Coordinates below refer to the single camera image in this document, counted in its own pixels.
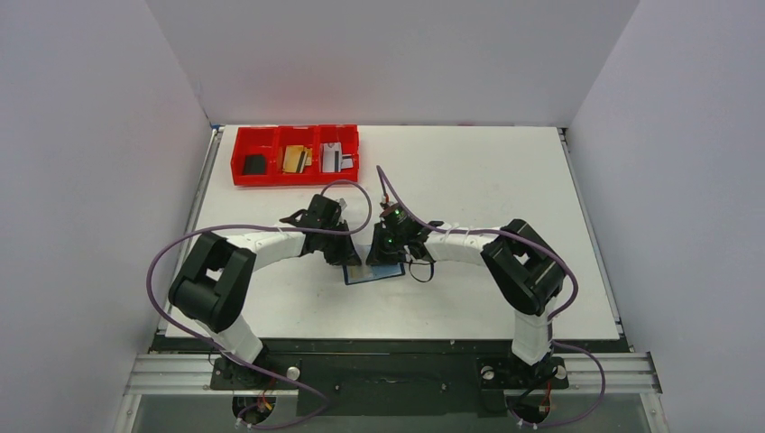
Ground navy blue card holder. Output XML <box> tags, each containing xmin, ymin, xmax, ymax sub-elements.
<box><xmin>343</xmin><ymin>263</ymin><xmax>405</xmax><ymax>285</ymax></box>

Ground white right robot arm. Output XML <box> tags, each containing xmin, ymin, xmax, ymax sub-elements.
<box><xmin>366</xmin><ymin>203</ymin><xmax>566</xmax><ymax>385</ymax></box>

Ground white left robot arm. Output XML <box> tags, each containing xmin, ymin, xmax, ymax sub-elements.
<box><xmin>169</xmin><ymin>194</ymin><xmax>362</xmax><ymax>388</ymax></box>

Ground silver cards in bin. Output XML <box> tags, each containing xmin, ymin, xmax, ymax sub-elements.
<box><xmin>320</xmin><ymin>142</ymin><xmax>355</xmax><ymax>173</ymax></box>

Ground gold cards in bin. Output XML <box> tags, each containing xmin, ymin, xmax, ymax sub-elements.
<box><xmin>281</xmin><ymin>145</ymin><xmax>312</xmax><ymax>174</ymax></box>

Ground black card in bin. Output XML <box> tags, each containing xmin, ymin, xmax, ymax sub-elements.
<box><xmin>242</xmin><ymin>153</ymin><xmax>269</xmax><ymax>176</ymax></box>

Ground red three-compartment bin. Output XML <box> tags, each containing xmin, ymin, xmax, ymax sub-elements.
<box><xmin>230</xmin><ymin>124</ymin><xmax>360</xmax><ymax>187</ymax></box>

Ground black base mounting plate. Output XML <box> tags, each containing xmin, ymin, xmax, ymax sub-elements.
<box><xmin>154</xmin><ymin>338</ymin><xmax>627</xmax><ymax>417</ymax></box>

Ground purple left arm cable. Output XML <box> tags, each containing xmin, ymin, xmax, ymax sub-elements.
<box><xmin>145</xmin><ymin>179</ymin><xmax>374</xmax><ymax>431</ymax></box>

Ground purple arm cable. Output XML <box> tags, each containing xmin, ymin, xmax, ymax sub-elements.
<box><xmin>145</xmin><ymin>179</ymin><xmax>374</xmax><ymax>431</ymax></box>
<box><xmin>374</xmin><ymin>164</ymin><xmax>607</xmax><ymax>430</ymax></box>

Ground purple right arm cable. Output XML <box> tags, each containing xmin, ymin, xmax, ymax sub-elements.
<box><xmin>374</xmin><ymin>164</ymin><xmax>607</xmax><ymax>430</ymax></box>

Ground aluminium frame rail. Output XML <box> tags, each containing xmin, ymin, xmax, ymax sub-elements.
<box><xmin>124</xmin><ymin>353</ymin><xmax>662</xmax><ymax>395</ymax></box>

